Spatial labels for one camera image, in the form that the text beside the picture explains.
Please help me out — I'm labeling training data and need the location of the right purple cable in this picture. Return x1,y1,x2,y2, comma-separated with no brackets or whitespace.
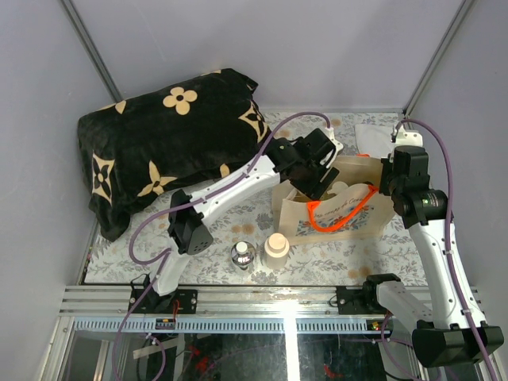
400,117,500,381

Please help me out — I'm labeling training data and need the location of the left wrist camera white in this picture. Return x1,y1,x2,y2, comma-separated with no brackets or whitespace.
319,135,344,168

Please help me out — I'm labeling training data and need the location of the floral table mat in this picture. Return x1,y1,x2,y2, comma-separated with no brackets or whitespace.
80,112,426,286

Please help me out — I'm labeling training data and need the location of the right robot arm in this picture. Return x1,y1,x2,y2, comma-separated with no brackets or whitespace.
361,146,504,368

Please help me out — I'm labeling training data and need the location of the clear glass bottle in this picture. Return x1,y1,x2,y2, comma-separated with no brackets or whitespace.
231,241,256,274

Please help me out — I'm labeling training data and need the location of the beige canvas tote bag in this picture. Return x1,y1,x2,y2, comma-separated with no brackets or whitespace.
271,155,394,246

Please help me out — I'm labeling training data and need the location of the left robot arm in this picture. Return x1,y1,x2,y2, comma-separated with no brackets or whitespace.
129,127,343,314

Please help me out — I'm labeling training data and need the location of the beige jar right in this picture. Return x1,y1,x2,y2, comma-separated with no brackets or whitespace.
264,233,290,270

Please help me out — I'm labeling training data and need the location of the white folded cloth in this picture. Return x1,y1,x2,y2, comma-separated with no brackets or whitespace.
354,124,394,159

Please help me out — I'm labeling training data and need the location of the aluminium rail frame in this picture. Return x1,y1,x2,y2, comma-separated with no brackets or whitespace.
39,283,493,381

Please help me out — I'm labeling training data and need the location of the black floral pattern pillow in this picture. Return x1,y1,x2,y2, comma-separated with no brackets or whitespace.
77,68,270,241

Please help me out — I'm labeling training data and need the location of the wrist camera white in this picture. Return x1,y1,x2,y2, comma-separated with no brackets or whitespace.
391,122,423,148
319,135,344,168

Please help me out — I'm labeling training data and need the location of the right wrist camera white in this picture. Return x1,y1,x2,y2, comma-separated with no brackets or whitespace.
391,122,423,148

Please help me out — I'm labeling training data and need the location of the green pump bottle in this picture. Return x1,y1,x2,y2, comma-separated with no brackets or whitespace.
321,181,348,201

